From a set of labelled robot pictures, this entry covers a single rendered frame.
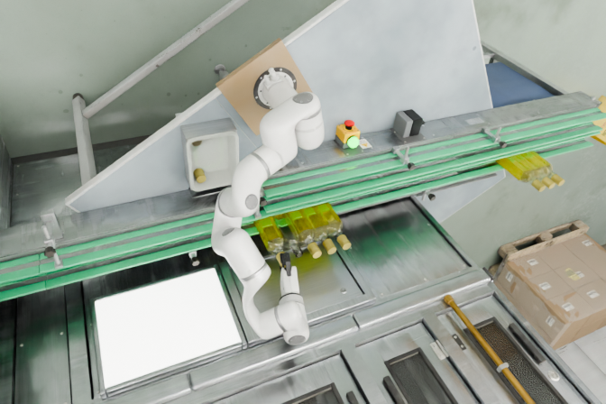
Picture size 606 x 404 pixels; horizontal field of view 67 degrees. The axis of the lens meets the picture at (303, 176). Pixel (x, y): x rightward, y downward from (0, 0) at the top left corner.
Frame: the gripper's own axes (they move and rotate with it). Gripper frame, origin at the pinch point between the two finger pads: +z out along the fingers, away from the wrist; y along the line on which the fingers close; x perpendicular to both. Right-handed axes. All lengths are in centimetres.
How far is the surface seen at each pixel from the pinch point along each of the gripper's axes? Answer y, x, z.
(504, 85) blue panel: 12, -126, 94
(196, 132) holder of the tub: 34, 27, 29
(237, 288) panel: -12.5, 15.8, 0.6
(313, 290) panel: -12.5, -10.2, -3.3
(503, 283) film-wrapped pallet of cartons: -264, -268, 164
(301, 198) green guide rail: 6.3, -9.1, 23.9
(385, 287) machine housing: -16.1, -37.7, -2.1
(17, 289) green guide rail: -3, 83, 0
